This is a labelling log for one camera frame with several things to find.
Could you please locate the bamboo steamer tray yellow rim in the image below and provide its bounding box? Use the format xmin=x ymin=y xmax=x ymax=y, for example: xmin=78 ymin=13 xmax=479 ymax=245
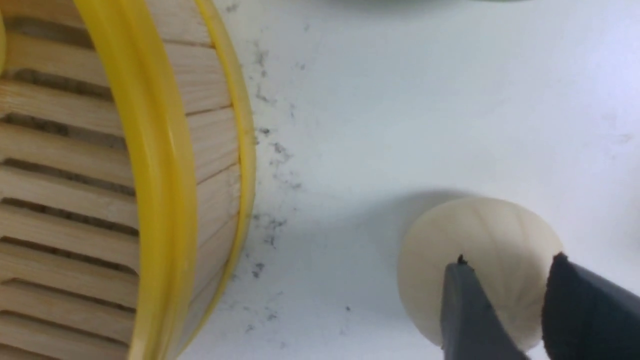
xmin=1 ymin=0 xmax=256 ymax=360

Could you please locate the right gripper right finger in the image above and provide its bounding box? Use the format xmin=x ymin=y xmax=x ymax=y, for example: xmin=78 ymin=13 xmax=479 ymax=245
xmin=541 ymin=253 xmax=640 ymax=360

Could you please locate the white bun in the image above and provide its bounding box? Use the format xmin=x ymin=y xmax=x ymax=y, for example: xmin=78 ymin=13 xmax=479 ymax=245
xmin=397 ymin=197 xmax=564 ymax=352

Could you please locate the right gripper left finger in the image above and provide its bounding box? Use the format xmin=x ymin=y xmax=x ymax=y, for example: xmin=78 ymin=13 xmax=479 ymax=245
xmin=439 ymin=255 xmax=528 ymax=360

